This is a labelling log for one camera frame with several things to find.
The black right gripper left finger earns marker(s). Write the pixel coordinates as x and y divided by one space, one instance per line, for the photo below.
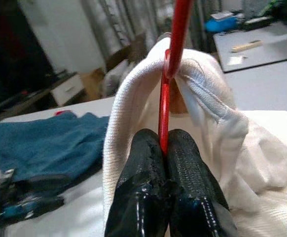
138 197

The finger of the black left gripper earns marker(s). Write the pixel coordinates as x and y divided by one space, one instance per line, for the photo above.
47 181
35 207

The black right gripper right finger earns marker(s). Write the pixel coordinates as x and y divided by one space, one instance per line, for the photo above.
195 197

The white printed shirt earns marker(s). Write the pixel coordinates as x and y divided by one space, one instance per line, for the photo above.
138 81

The red plastic clothes hanger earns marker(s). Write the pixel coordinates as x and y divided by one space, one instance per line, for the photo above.
180 24

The blue denim jeans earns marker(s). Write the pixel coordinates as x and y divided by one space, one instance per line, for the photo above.
47 143

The red cloth piece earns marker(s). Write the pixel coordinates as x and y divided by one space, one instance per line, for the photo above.
60 113

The cream white garment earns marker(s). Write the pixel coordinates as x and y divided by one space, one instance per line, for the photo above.
269 217

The dark low cabinet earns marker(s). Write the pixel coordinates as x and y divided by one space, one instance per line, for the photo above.
15 103

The white drawer cabinet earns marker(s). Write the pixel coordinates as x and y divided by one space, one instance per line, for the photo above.
67 90

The brown cardboard box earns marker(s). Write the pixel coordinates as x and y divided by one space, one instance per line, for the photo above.
94 81

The grey pillow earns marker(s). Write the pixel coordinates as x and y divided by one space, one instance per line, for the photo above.
116 79

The white table black legs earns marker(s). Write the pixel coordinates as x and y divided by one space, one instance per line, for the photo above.
269 49
257 86

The small white paper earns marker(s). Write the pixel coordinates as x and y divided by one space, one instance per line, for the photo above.
236 60

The blue bag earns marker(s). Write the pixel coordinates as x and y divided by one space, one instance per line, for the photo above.
220 24

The grey curtain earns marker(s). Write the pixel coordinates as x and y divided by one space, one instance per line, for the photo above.
133 17

